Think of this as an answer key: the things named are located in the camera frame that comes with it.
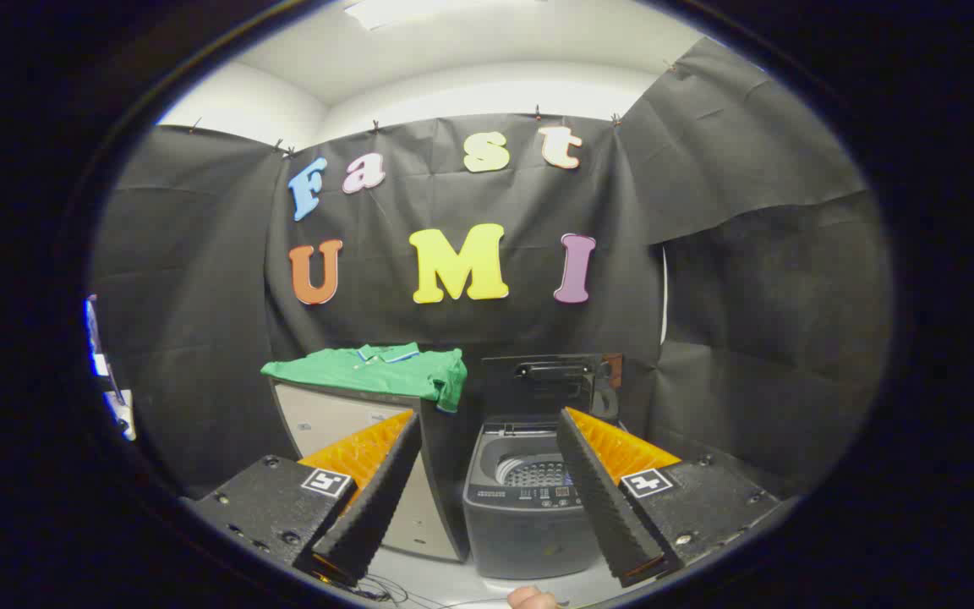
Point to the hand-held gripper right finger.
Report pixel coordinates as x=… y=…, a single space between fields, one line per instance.
x=601 y=499

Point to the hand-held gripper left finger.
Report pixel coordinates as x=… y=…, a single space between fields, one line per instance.
x=381 y=499

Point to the dark grey washing machine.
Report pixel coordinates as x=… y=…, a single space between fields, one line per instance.
x=521 y=533

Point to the green polo shirt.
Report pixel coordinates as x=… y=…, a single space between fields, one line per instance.
x=352 y=370

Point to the grey cabinet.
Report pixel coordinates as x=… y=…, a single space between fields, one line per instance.
x=318 y=419

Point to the black backdrop cloth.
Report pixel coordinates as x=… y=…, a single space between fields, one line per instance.
x=453 y=338

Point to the white stand with devices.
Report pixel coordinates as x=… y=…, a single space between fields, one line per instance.
x=119 y=410

